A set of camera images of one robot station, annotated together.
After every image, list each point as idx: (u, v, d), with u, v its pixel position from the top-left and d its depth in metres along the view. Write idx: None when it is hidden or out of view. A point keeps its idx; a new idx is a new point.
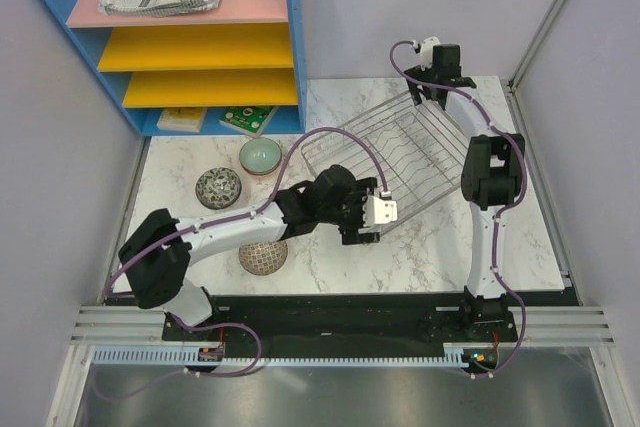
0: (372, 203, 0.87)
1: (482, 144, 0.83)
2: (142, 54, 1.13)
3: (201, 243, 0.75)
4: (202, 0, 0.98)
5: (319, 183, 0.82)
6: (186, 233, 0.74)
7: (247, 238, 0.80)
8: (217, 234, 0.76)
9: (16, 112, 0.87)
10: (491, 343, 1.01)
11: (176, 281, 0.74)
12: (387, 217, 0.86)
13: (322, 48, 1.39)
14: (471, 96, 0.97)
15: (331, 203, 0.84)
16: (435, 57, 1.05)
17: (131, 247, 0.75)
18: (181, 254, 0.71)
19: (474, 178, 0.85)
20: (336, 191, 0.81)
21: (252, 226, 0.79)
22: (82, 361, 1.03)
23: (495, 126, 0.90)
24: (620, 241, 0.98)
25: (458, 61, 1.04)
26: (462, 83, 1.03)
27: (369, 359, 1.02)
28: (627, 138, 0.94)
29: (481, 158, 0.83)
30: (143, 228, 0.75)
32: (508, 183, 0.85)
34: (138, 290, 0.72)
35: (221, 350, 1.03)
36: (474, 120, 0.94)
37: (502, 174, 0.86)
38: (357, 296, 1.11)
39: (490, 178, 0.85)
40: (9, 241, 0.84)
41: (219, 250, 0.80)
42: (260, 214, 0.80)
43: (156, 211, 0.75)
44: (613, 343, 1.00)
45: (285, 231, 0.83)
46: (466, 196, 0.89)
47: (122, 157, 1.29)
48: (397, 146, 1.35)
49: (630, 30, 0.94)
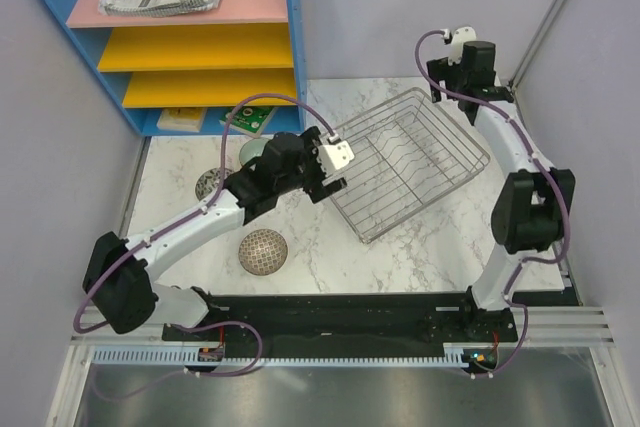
0: (323, 153, 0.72)
1: (521, 180, 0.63)
2: (143, 54, 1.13)
3: (157, 257, 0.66)
4: (202, 0, 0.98)
5: (266, 156, 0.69)
6: (138, 250, 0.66)
7: (206, 233, 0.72)
8: (172, 241, 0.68)
9: (17, 112, 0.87)
10: (491, 343, 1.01)
11: (146, 297, 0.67)
12: (347, 160, 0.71)
13: (322, 48, 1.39)
14: (507, 115, 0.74)
15: (287, 172, 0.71)
16: (463, 57, 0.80)
17: (87, 282, 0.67)
18: (140, 273, 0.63)
19: (508, 221, 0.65)
20: (288, 160, 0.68)
21: (206, 222, 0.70)
22: (82, 361, 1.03)
23: (538, 160, 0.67)
24: (620, 241, 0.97)
25: (493, 66, 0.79)
26: (497, 95, 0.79)
27: (369, 359, 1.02)
28: (628, 137, 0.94)
29: (517, 198, 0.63)
30: (91, 258, 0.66)
32: (551, 227, 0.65)
34: (111, 319, 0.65)
35: (221, 350, 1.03)
36: (512, 149, 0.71)
37: (543, 215, 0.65)
38: (357, 296, 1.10)
39: (528, 221, 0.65)
40: (10, 241, 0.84)
41: (180, 254, 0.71)
42: (212, 206, 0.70)
43: (100, 236, 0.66)
44: (613, 343, 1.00)
45: (247, 213, 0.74)
46: (497, 238, 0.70)
47: (122, 157, 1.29)
48: (397, 146, 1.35)
49: (630, 30, 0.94)
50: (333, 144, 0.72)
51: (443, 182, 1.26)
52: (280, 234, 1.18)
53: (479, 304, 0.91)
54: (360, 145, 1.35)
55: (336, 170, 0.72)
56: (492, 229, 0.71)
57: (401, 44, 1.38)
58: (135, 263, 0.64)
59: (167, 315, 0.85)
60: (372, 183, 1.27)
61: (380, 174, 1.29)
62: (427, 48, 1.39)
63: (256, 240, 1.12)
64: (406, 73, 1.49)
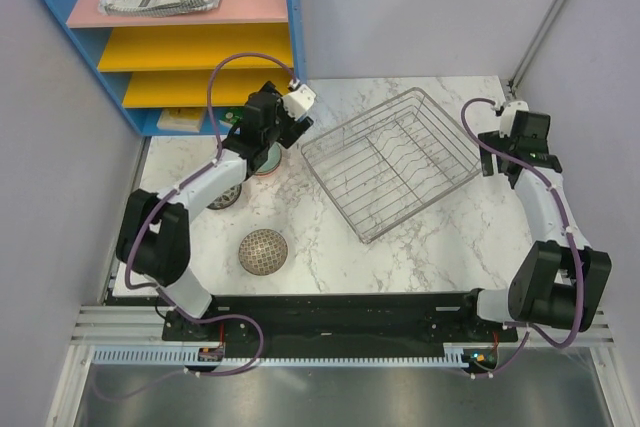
0: (291, 101, 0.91)
1: (547, 253, 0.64)
2: (144, 54, 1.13)
3: (189, 200, 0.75)
4: (202, 0, 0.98)
5: (249, 114, 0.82)
6: (171, 198, 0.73)
7: (218, 185, 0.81)
8: (198, 187, 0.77)
9: (17, 112, 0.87)
10: (491, 343, 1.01)
11: (185, 240, 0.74)
12: (311, 99, 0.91)
13: (322, 48, 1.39)
14: (549, 183, 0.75)
15: (268, 124, 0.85)
16: (515, 123, 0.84)
17: (127, 238, 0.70)
18: (180, 211, 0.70)
19: (525, 294, 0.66)
20: (266, 111, 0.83)
21: (220, 173, 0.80)
22: (82, 361, 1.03)
23: (571, 235, 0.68)
24: (619, 241, 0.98)
25: (543, 136, 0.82)
26: (545, 163, 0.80)
27: (369, 359, 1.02)
28: (627, 137, 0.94)
29: (538, 272, 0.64)
30: (127, 216, 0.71)
32: (567, 315, 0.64)
34: (158, 268, 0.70)
35: (221, 350, 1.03)
36: (546, 219, 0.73)
37: (565, 299, 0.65)
38: (357, 296, 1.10)
39: (546, 301, 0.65)
40: (9, 241, 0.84)
41: (201, 205, 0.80)
42: (221, 161, 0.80)
43: (132, 192, 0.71)
44: (613, 343, 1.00)
45: (247, 169, 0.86)
46: (513, 309, 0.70)
47: (122, 156, 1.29)
48: (397, 146, 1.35)
49: (631, 31, 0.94)
50: (295, 90, 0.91)
51: (443, 182, 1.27)
52: (280, 234, 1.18)
53: (479, 305, 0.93)
54: (360, 145, 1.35)
55: (305, 110, 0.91)
56: (511, 301, 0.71)
57: (401, 44, 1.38)
58: (173, 207, 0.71)
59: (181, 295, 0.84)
60: (372, 183, 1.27)
61: (381, 174, 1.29)
62: (426, 48, 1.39)
63: (256, 240, 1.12)
64: (406, 73, 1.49)
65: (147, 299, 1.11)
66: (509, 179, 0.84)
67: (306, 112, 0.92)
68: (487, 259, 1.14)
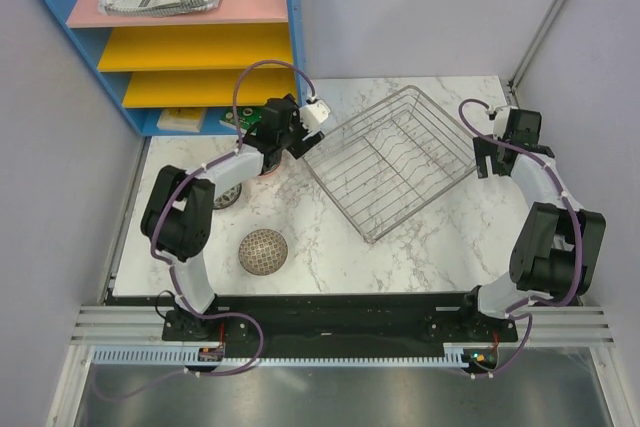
0: (307, 112, 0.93)
1: (546, 213, 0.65)
2: (143, 54, 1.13)
3: (215, 179, 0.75)
4: (202, 0, 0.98)
5: (266, 116, 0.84)
6: (198, 175, 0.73)
7: (238, 174, 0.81)
8: (224, 168, 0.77)
9: (16, 112, 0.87)
10: (491, 343, 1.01)
11: (210, 217, 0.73)
12: (326, 113, 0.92)
13: (322, 48, 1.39)
14: (543, 162, 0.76)
15: (283, 127, 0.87)
16: (508, 119, 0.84)
17: (154, 210, 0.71)
18: (207, 185, 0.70)
19: (526, 256, 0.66)
20: (284, 114, 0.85)
21: (243, 159, 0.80)
22: (82, 361, 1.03)
23: (567, 198, 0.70)
24: (619, 242, 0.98)
25: (536, 129, 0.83)
26: (539, 151, 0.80)
27: (369, 359, 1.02)
28: (628, 137, 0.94)
29: (538, 231, 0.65)
30: (155, 190, 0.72)
32: (566, 277, 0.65)
34: (182, 239, 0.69)
35: (221, 350, 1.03)
36: (542, 189, 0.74)
37: (564, 262, 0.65)
38: (357, 296, 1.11)
39: (547, 264, 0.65)
40: (9, 241, 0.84)
41: (222, 190, 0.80)
42: (242, 150, 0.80)
43: (163, 168, 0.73)
44: (613, 343, 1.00)
45: (263, 165, 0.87)
46: (512, 274, 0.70)
47: (122, 156, 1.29)
48: (397, 146, 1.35)
49: (631, 31, 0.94)
50: (313, 102, 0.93)
51: (443, 182, 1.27)
52: (280, 234, 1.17)
53: (479, 304, 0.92)
54: (359, 144, 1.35)
55: (319, 124, 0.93)
56: (511, 264, 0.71)
57: (401, 44, 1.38)
58: (200, 181, 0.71)
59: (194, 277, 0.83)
60: (373, 182, 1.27)
61: (381, 174, 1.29)
62: (427, 48, 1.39)
63: (256, 240, 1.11)
64: (406, 73, 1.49)
65: (147, 299, 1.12)
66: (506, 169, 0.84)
67: (320, 126, 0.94)
68: (487, 258, 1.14)
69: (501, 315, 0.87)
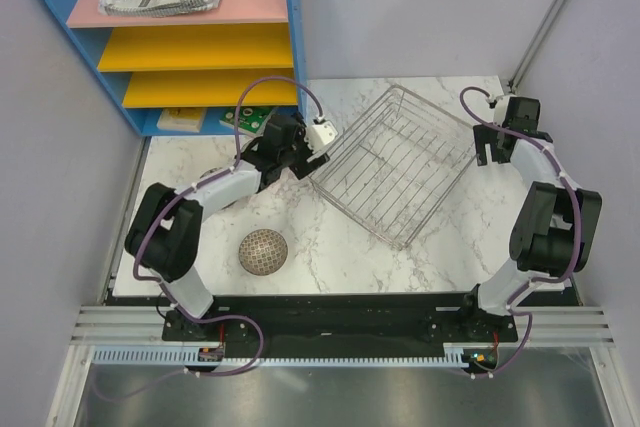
0: (313, 132, 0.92)
1: (544, 192, 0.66)
2: (143, 54, 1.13)
3: (204, 200, 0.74)
4: (202, 0, 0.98)
5: (267, 133, 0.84)
6: (187, 195, 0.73)
7: (231, 193, 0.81)
8: (214, 189, 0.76)
9: (16, 113, 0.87)
10: (491, 343, 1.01)
11: (196, 241, 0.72)
12: (332, 135, 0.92)
13: (321, 48, 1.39)
14: (542, 145, 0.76)
15: (286, 145, 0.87)
16: (508, 107, 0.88)
17: (138, 229, 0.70)
18: (195, 207, 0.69)
19: (525, 234, 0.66)
20: (287, 132, 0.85)
21: (236, 179, 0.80)
22: (82, 361, 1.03)
23: (565, 178, 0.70)
24: (619, 242, 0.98)
25: (535, 115, 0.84)
26: (536, 136, 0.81)
27: (369, 359, 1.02)
28: (628, 136, 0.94)
29: (536, 208, 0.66)
30: (142, 208, 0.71)
32: (565, 255, 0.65)
34: (165, 262, 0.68)
35: (221, 350, 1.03)
36: (541, 169, 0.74)
37: (562, 240, 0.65)
38: (357, 296, 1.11)
39: (545, 241, 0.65)
40: (9, 241, 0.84)
41: (213, 209, 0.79)
42: (238, 169, 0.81)
43: (152, 185, 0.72)
44: (613, 343, 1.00)
45: (260, 183, 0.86)
46: (512, 253, 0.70)
47: (122, 156, 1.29)
48: (397, 146, 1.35)
49: (631, 31, 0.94)
50: (320, 124, 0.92)
51: (443, 182, 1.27)
52: (280, 234, 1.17)
53: (479, 304, 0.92)
54: (359, 145, 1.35)
55: (325, 145, 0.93)
56: (511, 244, 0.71)
57: (400, 45, 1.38)
58: (188, 203, 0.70)
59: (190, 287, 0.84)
60: (373, 182, 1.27)
61: (381, 174, 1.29)
62: (426, 48, 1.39)
63: (256, 240, 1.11)
64: (406, 73, 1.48)
65: (147, 299, 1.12)
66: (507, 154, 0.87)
67: (324, 148, 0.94)
68: (487, 258, 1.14)
69: (502, 310, 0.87)
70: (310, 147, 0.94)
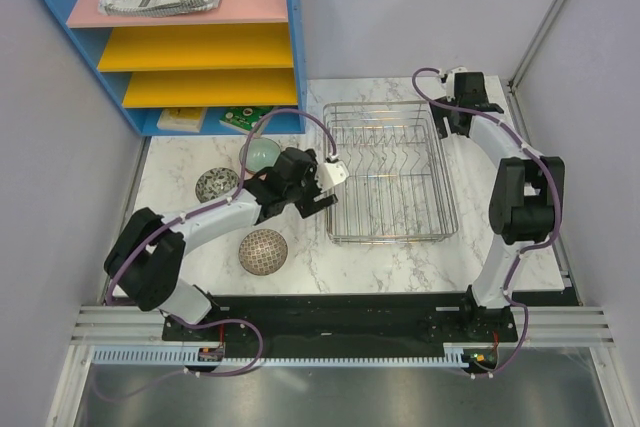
0: (323, 170, 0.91)
1: (514, 167, 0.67)
2: (143, 54, 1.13)
3: (191, 231, 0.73)
4: (202, 0, 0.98)
5: (279, 164, 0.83)
6: (175, 225, 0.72)
7: (226, 224, 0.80)
8: (204, 222, 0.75)
9: (16, 112, 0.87)
10: (491, 343, 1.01)
11: (173, 273, 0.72)
12: (344, 177, 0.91)
13: (322, 47, 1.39)
14: (497, 120, 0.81)
15: (294, 181, 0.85)
16: (455, 84, 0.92)
17: (118, 253, 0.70)
18: (176, 242, 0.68)
19: (504, 208, 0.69)
20: (297, 167, 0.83)
21: (231, 211, 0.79)
22: (82, 361, 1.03)
23: (527, 149, 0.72)
24: (619, 243, 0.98)
25: (481, 86, 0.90)
26: (488, 109, 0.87)
27: (369, 359, 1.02)
28: (627, 136, 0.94)
29: (511, 184, 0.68)
30: (126, 231, 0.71)
32: (547, 219, 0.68)
34: (139, 292, 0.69)
35: (221, 350, 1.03)
36: (502, 142, 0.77)
37: (539, 206, 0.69)
38: (357, 296, 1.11)
39: (525, 211, 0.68)
40: (9, 241, 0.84)
41: (204, 239, 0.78)
42: (235, 200, 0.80)
43: (139, 209, 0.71)
44: (613, 343, 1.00)
45: (260, 214, 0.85)
46: (495, 227, 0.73)
47: (122, 156, 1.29)
48: (397, 147, 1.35)
49: (631, 31, 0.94)
50: (331, 162, 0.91)
51: (443, 183, 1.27)
52: (280, 234, 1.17)
53: (479, 303, 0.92)
54: (359, 145, 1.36)
55: (334, 185, 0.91)
56: (491, 219, 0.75)
57: (400, 45, 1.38)
58: (172, 235, 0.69)
59: (175, 304, 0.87)
60: (373, 183, 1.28)
61: (381, 174, 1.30)
62: (427, 49, 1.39)
63: (256, 240, 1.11)
64: (406, 74, 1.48)
65: None
66: (462, 132, 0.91)
67: (331, 186, 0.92)
68: None
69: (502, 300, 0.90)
70: (320, 185, 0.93)
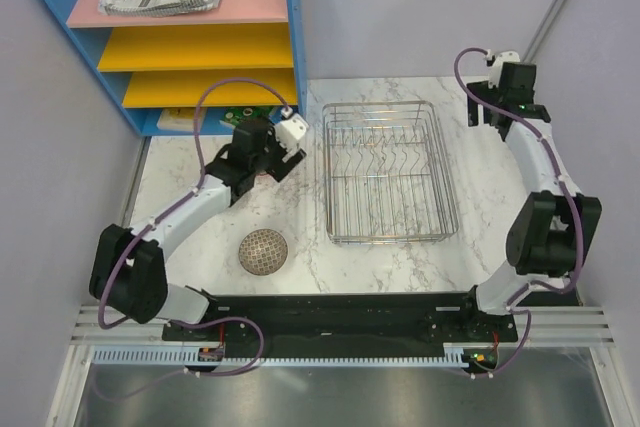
0: (282, 127, 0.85)
1: (543, 203, 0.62)
2: (142, 54, 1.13)
3: (165, 235, 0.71)
4: (202, 0, 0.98)
5: (237, 139, 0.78)
6: (147, 233, 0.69)
7: (200, 215, 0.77)
8: (176, 222, 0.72)
9: (16, 113, 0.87)
10: (491, 343, 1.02)
11: (160, 277, 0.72)
12: (303, 130, 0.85)
13: (322, 47, 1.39)
14: (541, 134, 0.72)
15: (256, 150, 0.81)
16: (502, 74, 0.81)
17: (99, 277, 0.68)
18: (154, 250, 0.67)
19: (522, 242, 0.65)
20: (256, 137, 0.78)
21: (200, 202, 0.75)
22: (82, 361, 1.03)
23: (564, 183, 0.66)
24: (619, 243, 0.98)
25: (531, 84, 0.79)
26: (533, 115, 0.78)
27: (369, 358, 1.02)
28: (628, 136, 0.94)
29: (536, 220, 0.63)
30: (99, 255, 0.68)
32: (566, 257, 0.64)
34: (132, 306, 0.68)
35: (221, 350, 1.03)
36: (539, 167, 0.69)
37: (560, 243, 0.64)
38: (357, 295, 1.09)
39: (543, 247, 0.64)
40: (9, 241, 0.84)
41: (182, 236, 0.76)
42: (203, 188, 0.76)
43: (104, 229, 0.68)
44: (613, 342, 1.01)
45: (232, 194, 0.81)
46: (510, 256, 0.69)
47: (122, 156, 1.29)
48: (397, 147, 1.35)
49: (631, 32, 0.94)
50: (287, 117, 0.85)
51: (444, 183, 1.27)
52: (280, 234, 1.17)
53: (479, 306, 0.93)
54: (360, 146, 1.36)
55: (298, 140, 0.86)
56: (508, 250, 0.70)
57: (400, 45, 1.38)
58: (147, 243, 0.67)
59: (171, 311, 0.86)
60: (373, 183, 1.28)
61: (380, 174, 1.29)
62: (428, 49, 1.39)
63: (256, 240, 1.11)
64: (406, 74, 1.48)
65: None
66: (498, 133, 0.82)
67: (295, 142, 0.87)
68: (487, 258, 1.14)
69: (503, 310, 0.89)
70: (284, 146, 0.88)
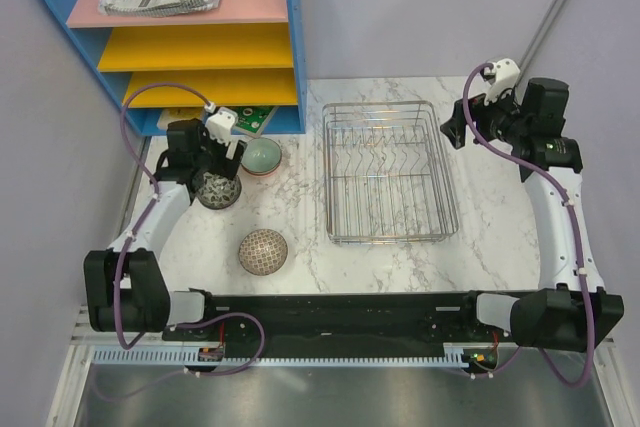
0: (212, 123, 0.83)
1: (558, 302, 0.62)
2: (142, 54, 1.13)
3: (148, 241, 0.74)
4: (202, 0, 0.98)
5: (173, 141, 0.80)
6: (130, 245, 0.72)
7: (172, 215, 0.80)
8: (152, 226, 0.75)
9: (15, 112, 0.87)
10: (491, 343, 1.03)
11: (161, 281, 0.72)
12: (232, 118, 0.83)
13: (322, 47, 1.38)
14: (567, 199, 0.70)
15: (196, 147, 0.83)
16: (531, 98, 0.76)
17: (100, 306, 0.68)
18: (144, 254, 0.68)
19: (529, 327, 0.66)
20: (192, 135, 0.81)
21: (166, 205, 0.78)
22: (82, 361, 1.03)
23: (583, 278, 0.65)
24: (618, 244, 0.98)
25: (562, 114, 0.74)
26: (562, 160, 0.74)
27: (368, 359, 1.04)
28: (628, 136, 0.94)
29: (548, 316, 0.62)
30: (91, 287, 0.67)
32: (568, 339, 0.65)
34: (147, 316, 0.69)
35: (221, 350, 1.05)
36: (559, 248, 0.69)
37: (568, 327, 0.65)
38: (357, 296, 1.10)
39: (549, 335, 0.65)
40: (9, 240, 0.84)
41: (163, 237, 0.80)
42: (162, 192, 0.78)
43: (86, 257, 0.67)
44: (613, 342, 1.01)
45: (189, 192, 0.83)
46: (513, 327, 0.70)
47: (122, 157, 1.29)
48: (396, 148, 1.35)
49: (631, 31, 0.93)
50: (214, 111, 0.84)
51: (443, 183, 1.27)
52: (280, 234, 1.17)
53: (479, 316, 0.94)
54: (359, 146, 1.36)
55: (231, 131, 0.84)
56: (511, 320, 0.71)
57: (400, 44, 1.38)
58: (136, 253, 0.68)
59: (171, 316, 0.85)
60: (373, 183, 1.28)
61: (380, 174, 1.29)
62: (427, 49, 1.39)
63: (257, 240, 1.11)
64: (406, 73, 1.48)
65: None
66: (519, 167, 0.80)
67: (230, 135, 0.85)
68: (487, 258, 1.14)
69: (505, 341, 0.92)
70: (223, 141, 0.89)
